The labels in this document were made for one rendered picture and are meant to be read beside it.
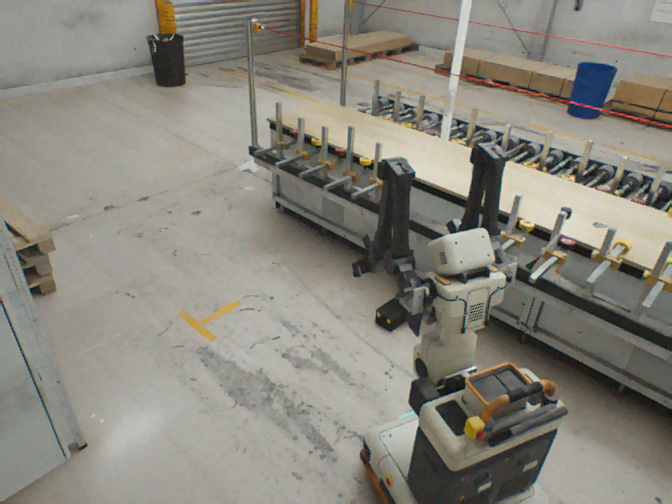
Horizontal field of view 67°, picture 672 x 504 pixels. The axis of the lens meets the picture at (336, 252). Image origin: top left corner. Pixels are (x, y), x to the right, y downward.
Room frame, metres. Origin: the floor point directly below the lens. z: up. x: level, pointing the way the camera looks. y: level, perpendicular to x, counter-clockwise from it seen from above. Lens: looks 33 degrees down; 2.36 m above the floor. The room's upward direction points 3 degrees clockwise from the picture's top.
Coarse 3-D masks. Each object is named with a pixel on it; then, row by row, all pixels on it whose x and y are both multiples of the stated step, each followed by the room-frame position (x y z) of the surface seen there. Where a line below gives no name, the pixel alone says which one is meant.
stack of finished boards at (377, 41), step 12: (360, 36) 11.22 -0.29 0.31; (372, 36) 11.28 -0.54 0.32; (384, 36) 11.35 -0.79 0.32; (396, 36) 11.41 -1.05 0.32; (408, 36) 11.50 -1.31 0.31; (312, 48) 10.10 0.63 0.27; (324, 48) 9.92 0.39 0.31; (336, 48) 9.97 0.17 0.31; (360, 48) 10.26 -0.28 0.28; (372, 48) 10.54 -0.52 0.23; (384, 48) 10.85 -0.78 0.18; (336, 60) 9.73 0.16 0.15
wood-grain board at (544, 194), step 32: (288, 128) 4.06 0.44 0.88; (320, 128) 4.05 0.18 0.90; (384, 128) 4.12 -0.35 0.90; (416, 160) 3.48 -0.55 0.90; (448, 160) 3.51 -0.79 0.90; (448, 192) 3.02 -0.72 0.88; (512, 192) 3.02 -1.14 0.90; (544, 192) 3.05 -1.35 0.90; (576, 192) 3.07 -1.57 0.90; (544, 224) 2.61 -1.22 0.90; (576, 224) 2.63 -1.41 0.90; (608, 224) 2.65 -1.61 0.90; (640, 224) 2.67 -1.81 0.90; (640, 256) 2.31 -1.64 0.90
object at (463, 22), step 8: (464, 0) 3.97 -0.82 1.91; (464, 8) 3.97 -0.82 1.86; (464, 16) 3.96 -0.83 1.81; (464, 24) 3.96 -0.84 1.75; (464, 32) 3.97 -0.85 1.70; (456, 40) 3.98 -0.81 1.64; (464, 40) 3.98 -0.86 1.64; (456, 48) 3.98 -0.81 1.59; (456, 56) 3.97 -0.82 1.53; (456, 64) 3.96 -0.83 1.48; (456, 72) 3.96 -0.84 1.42; (456, 80) 3.97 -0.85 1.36; (448, 88) 3.99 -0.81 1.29; (456, 88) 3.98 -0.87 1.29; (448, 96) 3.98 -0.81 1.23; (448, 104) 3.97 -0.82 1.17; (448, 112) 3.96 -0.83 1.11; (448, 120) 3.96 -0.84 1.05; (448, 128) 3.97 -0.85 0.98; (448, 136) 3.98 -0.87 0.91
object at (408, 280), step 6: (414, 270) 1.59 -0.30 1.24; (402, 276) 1.57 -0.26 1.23; (408, 276) 1.56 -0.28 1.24; (414, 276) 1.57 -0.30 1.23; (402, 282) 1.55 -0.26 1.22; (408, 282) 1.54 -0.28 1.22; (414, 282) 1.54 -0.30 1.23; (420, 282) 1.56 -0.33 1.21; (402, 288) 1.54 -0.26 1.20; (408, 288) 1.51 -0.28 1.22; (414, 288) 1.52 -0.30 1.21; (396, 294) 1.53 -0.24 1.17; (402, 294) 1.50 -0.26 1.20
